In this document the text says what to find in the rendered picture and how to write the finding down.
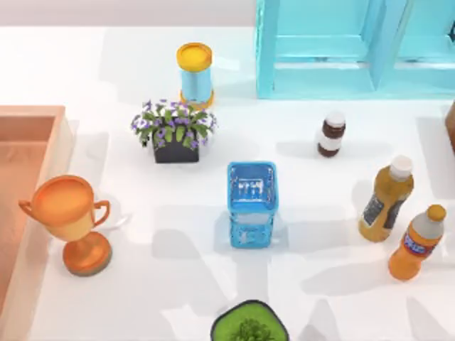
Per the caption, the purple flower plant pot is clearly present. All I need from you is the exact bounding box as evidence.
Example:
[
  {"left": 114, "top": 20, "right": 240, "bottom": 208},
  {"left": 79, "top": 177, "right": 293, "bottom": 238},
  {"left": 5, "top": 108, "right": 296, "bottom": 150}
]
[{"left": 129, "top": 99, "right": 220, "bottom": 164}]

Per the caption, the yellow and blue can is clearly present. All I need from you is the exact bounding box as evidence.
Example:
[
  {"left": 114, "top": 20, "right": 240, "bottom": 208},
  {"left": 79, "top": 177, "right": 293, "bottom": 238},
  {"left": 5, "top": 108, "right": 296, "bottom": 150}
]
[{"left": 176, "top": 42, "right": 215, "bottom": 109}]

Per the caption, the brown bottle white label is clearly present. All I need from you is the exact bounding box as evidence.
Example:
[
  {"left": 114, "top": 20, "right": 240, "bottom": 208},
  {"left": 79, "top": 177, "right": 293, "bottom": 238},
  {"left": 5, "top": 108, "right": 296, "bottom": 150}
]
[{"left": 316, "top": 112, "right": 347, "bottom": 158}]

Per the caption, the light blue rack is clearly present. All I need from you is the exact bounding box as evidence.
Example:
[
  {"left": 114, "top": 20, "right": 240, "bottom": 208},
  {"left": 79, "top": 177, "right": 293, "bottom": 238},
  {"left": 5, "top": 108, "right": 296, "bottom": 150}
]
[{"left": 254, "top": 0, "right": 455, "bottom": 101}]

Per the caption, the green plant black pot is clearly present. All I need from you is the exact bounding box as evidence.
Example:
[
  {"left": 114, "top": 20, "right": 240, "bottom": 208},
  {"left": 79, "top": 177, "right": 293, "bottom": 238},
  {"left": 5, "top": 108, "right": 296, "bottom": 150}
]
[{"left": 210, "top": 300, "right": 289, "bottom": 341}]

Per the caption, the yellow bottle white cap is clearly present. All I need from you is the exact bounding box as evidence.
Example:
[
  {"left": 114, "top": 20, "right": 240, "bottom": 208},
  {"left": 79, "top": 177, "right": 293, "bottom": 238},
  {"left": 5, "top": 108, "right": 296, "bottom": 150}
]
[{"left": 358, "top": 154, "right": 415, "bottom": 243}]

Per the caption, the orange trophy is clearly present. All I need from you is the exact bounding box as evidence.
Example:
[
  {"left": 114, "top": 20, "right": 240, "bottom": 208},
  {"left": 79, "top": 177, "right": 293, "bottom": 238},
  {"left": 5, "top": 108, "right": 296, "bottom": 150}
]
[{"left": 18, "top": 174, "right": 114, "bottom": 277}]

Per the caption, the orange bottle orange cap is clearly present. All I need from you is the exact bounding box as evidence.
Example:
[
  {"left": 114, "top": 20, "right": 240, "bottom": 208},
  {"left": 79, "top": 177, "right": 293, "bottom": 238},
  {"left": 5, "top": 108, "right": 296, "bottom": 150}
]
[{"left": 387, "top": 204, "right": 447, "bottom": 282}]

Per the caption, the salmon shallow box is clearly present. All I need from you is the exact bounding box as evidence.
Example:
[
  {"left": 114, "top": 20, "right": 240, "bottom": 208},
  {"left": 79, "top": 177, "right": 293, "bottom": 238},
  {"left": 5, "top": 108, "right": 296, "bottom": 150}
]
[{"left": 0, "top": 105, "right": 75, "bottom": 315}]

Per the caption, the brown wooden object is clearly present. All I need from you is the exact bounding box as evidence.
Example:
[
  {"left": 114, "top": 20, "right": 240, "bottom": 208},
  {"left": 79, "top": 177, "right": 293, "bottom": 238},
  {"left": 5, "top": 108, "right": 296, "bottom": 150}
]
[{"left": 444, "top": 100, "right": 455, "bottom": 154}]

